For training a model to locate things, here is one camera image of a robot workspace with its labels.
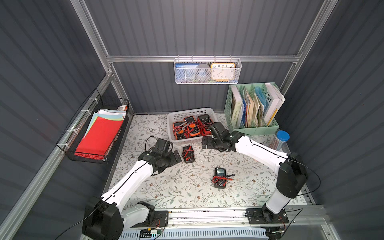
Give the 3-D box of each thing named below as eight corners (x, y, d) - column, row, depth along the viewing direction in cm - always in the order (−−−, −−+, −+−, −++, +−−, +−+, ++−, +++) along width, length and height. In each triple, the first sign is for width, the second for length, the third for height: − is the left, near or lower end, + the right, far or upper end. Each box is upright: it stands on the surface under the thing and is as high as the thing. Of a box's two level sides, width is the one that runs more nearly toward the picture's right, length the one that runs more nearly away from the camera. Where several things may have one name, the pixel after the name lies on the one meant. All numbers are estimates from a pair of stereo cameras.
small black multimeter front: (207, 181, 88) (207, 178, 84) (217, 166, 93) (218, 163, 90) (223, 193, 83) (225, 191, 80) (233, 177, 89) (235, 174, 85)
